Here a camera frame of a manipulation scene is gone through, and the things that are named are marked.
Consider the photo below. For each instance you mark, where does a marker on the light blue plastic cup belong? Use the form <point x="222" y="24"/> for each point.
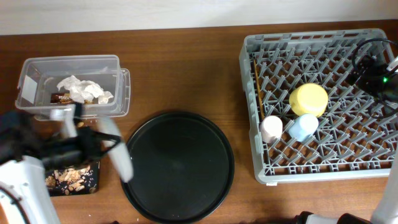
<point x="303" y="127"/>

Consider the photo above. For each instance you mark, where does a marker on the grey dishwasher rack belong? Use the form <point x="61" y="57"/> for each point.
<point x="355" y="138"/>

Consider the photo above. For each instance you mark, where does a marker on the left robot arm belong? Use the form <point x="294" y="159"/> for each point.
<point x="25" y="157"/>

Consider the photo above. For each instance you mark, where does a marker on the round black serving tray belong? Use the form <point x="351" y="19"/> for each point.
<point x="183" y="168"/>

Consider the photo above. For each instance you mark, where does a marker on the grey plate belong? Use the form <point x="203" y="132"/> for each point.
<point x="119" y="155"/>

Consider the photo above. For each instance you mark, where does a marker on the wooden chopstick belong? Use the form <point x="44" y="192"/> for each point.
<point x="258" y="90"/>

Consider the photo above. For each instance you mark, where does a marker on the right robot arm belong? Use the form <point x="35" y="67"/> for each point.
<point x="373" y="78"/>

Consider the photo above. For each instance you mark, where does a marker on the clear plastic waste bin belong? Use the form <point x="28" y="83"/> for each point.
<point x="40" y="76"/>

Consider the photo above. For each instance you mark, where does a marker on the yellow plastic bowl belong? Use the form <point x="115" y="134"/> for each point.
<point x="309" y="98"/>

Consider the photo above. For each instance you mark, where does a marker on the gold brown snack wrapper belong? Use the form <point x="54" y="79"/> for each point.
<point x="68" y="98"/>

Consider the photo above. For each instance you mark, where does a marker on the pink plastic cup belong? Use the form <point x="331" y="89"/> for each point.
<point x="271" y="128"/>

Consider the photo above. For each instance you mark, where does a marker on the black rectangular tray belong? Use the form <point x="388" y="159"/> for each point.
<point x="74" y="183"/>

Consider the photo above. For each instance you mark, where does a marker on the white napkin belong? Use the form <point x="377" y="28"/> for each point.
<point x="82" y="91"/>

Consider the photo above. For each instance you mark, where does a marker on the food scraps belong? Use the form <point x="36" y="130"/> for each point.
<point x="70" y="179"/>

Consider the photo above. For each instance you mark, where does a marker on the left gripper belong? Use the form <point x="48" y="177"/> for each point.
<point x="81" y="138"/>

